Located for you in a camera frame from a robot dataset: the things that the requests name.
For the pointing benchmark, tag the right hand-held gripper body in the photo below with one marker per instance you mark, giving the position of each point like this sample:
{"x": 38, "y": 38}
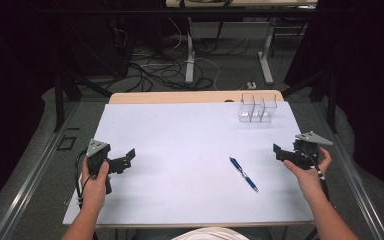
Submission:
{"x": 308, "y": 150}

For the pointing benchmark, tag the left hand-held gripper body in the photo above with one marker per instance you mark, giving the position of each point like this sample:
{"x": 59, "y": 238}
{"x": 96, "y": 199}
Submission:
{"x": 97, "y": 156}

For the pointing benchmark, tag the blue pen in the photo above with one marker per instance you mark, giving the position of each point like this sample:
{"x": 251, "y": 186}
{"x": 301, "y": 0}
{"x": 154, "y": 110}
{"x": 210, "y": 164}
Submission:
{"x": 244, "y": 174}

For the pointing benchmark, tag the clear plastic organizer box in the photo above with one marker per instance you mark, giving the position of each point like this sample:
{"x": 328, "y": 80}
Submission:
{"x": 257, "y": 107}

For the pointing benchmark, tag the person's right hand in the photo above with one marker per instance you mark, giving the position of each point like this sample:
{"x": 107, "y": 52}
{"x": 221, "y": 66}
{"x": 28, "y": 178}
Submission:
{"x": 308, "y": 178}

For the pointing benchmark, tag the person's left hand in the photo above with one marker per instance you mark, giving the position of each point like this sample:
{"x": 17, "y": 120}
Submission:
{"x": 95, "y": 188}

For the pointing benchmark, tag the white board table cover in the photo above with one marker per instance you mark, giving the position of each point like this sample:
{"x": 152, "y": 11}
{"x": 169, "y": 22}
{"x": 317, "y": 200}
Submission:
{"x": 180, "y": 150}

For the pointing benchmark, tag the black metal stand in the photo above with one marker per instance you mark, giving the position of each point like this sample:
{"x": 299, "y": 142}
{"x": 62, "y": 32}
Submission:
{"x": 331, "y": 100}
{"x": 59, "y": 100}

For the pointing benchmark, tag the white power plug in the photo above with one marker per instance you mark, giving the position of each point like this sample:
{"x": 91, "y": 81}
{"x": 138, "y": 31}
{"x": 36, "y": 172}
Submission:
{"x": 251, "y": 85}

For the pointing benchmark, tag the light wooden table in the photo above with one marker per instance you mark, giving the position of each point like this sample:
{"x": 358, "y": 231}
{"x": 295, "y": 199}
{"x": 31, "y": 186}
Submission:
{"x": 180, "y": 96}

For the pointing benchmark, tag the white metal desk leg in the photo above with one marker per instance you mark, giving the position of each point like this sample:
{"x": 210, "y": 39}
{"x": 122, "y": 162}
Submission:
{"x": 266, "y": 56}
{"x": 189, "y": 53}

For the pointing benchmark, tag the person's white shirt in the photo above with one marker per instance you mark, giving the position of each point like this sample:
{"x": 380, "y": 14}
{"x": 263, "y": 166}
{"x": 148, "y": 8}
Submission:
{"x": 210, "y": 235}

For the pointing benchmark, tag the black horizontal bar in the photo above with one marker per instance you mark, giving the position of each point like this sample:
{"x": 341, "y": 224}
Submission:
{"x": 180, "y": 11}

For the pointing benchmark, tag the aluminium floor rail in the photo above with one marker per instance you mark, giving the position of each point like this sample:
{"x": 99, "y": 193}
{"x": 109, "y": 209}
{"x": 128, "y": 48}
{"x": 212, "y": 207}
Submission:
{"x": 355, "y": 181}
{"x": 26, "y": 181}

